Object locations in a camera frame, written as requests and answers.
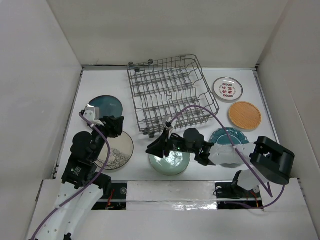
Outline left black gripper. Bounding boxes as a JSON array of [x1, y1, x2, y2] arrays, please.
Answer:
[[90, 115, 123, 161]]

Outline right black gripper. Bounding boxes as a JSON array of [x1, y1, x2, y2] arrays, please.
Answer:
[[145, 128, 197, 159]]

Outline dark blue round plate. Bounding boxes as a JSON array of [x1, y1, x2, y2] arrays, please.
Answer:
[[87, 95, 123, 119]]

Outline light green floral plate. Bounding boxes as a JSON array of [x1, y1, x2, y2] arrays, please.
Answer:
[[149, 151, 191, 176]]

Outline teal scalloped plate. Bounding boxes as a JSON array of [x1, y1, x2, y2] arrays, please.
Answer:
[[208, 126, 251, 169]]

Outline white plate red characters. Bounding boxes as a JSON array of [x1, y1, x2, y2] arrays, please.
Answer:
[[212, 76, 244, 102]]

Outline orange woven round plate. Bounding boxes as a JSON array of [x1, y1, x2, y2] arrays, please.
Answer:
[[228, 101, 262, 130]]

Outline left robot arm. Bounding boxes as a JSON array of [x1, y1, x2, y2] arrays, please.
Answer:
[[31, 111, 124, 240]]

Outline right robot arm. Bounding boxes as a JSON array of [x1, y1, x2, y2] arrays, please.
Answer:
[[145, 128, 295, 197]]

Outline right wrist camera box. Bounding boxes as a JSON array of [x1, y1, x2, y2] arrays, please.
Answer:
[[163, 116, 174, 138]]

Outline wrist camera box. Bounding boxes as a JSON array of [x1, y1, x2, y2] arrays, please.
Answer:
[[163, 116, 174, 138], [83, 106, 100, 124]]

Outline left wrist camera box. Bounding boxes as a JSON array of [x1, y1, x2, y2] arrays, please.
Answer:
[[83, 106, 100, 124]]

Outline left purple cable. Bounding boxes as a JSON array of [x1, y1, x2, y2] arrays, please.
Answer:
[[31, 111, 111, 240]]

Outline grey wire dish rack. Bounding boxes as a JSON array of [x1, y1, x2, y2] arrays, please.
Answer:
[[127, 54, 220, 138]]

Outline white foam front rail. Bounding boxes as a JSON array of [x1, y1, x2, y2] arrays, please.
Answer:
[[126, 181, 218, 211]]

